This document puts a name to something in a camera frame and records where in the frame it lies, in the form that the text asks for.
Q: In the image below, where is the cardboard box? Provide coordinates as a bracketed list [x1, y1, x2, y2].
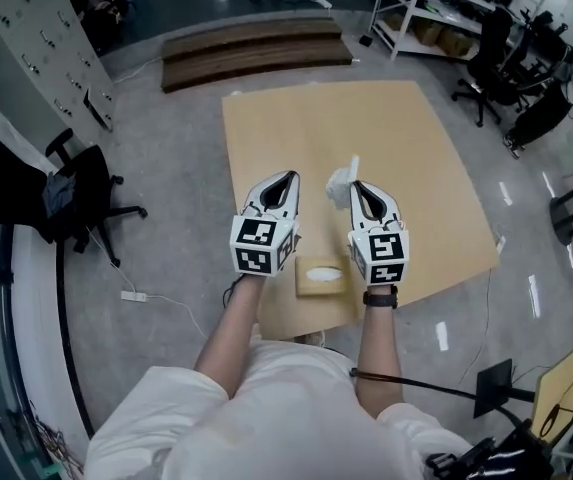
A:
[438, 26, 473, 57]
[413, 19, 443, 47]

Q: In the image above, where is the beige locker cabinet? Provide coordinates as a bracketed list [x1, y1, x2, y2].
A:
[0, 0, 116, 135]

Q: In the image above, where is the light wooden table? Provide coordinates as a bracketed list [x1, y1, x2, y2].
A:
[220, 80, 500, 342]

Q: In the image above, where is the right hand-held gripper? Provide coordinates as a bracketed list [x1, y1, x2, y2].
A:
[347, 180, 413, 286]

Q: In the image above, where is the black flat panel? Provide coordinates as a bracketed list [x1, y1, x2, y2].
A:
[473, 358, 515, 421]

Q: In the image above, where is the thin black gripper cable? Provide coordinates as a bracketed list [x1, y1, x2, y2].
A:
[221, 275, 248, 310]

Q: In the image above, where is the person's white shirt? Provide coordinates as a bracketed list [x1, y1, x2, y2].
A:
[85, 340, 478, 480]

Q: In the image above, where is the small wooden board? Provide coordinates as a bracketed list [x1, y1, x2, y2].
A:
[533, 342, 573, 442]

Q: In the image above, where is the person's left forearm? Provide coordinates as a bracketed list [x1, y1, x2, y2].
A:
[194, 274, 268, 402]

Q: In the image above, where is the black office chair with cloth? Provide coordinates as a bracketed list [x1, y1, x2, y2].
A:
[0, 127, 148, 270]

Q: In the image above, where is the dark wristwatch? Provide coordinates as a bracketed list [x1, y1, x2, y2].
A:
[363, 287, 400, 311]

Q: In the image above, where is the black bag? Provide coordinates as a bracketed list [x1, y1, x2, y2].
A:
[425, 419, 555, 480]

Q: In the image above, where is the bundle of coloured wires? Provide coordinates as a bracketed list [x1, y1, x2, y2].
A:
[5, 401, 85, 480]

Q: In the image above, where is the thick black cable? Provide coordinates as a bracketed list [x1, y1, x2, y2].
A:
[349, 366, 483, 400]

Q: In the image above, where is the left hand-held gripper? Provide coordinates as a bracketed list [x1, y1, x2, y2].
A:
[228, 169, 302, 280]

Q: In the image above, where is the person's right forearm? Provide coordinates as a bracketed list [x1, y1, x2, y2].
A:
[355, 286, 407, 422]

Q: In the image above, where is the tan tissue box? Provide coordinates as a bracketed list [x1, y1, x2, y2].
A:
[294, 255, 349, 298]

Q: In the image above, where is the brown wooden step platform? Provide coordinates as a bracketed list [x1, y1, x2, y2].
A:
[160, 16, 355, 95]

